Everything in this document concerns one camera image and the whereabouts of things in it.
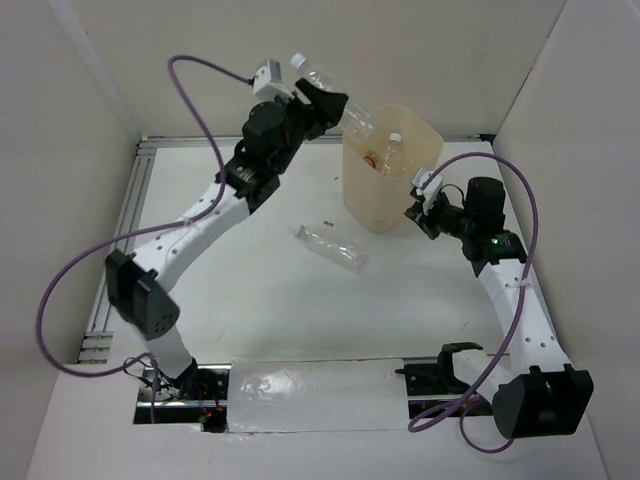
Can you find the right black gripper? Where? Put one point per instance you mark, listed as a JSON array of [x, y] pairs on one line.
[[417, 213]]

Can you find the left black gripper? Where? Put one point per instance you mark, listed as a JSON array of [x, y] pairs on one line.
[[326, 107]]

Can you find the clear bottle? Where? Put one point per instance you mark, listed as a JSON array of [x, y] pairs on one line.
[[333, 98], [327, 244]]

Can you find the clear bottle pointing down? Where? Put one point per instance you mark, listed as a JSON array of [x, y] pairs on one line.
[[393, 158]]

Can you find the red cap labelled bottle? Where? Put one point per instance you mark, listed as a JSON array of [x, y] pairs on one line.
[[372, 160]]

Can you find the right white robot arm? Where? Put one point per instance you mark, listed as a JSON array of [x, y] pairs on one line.
[[540, 394]]

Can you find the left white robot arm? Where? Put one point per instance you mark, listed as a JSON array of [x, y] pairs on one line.
[[139, 283]]

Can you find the beige plastic bin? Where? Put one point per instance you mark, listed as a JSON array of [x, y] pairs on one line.
[[376, 201]]

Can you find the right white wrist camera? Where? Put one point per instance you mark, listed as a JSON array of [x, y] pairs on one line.
[[426, 186]]

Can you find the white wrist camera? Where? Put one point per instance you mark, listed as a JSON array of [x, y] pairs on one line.
[[426, 186], [267, 82]]

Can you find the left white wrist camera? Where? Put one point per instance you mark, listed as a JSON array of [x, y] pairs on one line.
[[267, 82]]

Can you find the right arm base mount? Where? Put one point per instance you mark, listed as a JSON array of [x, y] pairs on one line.
[[426, 387]]

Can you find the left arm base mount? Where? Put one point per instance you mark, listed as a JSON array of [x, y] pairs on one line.
[[203, 405]]

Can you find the aluminium frame rail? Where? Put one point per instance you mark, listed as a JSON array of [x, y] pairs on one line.
[[258, 293]]

